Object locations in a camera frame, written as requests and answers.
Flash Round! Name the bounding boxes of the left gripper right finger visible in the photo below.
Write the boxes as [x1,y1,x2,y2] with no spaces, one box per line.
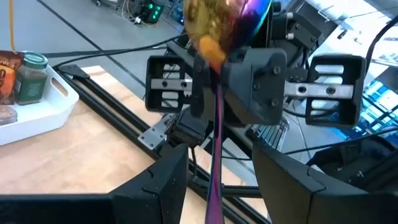
[252,141,327,224]

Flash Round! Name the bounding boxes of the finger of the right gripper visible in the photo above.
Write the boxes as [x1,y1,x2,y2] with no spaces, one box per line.
[191,54,216,119]
[222,48,287,125]

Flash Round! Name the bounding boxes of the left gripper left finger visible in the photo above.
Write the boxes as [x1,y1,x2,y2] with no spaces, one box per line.
[108,143,190,224]

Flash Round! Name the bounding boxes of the iridescent spoon teal handle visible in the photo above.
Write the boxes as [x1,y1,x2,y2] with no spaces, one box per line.
[182,0,274,224]

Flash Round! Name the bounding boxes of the small clear glass jar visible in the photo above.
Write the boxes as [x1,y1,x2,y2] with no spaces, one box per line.
[0,105,19,126]

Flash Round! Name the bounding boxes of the green-lidded seasoning jar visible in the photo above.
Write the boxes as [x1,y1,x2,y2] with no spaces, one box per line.
[14,51,49,106]

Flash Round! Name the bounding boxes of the orange taco seasoning packet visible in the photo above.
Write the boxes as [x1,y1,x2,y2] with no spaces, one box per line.
[0,50,25,106]

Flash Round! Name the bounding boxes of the backlit keyboard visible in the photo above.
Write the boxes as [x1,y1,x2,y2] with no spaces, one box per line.
[251,119,290,152]

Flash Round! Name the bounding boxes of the blue lit monitor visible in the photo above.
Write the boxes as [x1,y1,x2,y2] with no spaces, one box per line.
[329,77,398,144]

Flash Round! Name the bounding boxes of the grey desk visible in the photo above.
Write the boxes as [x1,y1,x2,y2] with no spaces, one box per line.
[306,0,398,68]

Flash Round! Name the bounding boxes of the computer with green lights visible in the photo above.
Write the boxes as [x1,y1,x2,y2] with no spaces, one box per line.
[136,0,166,24]

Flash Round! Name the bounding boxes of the white square container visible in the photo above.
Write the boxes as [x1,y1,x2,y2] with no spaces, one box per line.
[0,63,80,146]

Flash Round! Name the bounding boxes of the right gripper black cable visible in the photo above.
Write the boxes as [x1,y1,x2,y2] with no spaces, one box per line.
[365,15,398,73]

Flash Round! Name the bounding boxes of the black floor cable pair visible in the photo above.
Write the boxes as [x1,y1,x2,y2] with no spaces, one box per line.
[42,33,187,68]

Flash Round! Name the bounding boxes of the yellow cable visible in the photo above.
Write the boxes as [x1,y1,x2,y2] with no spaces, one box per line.
[8,0,16,52]

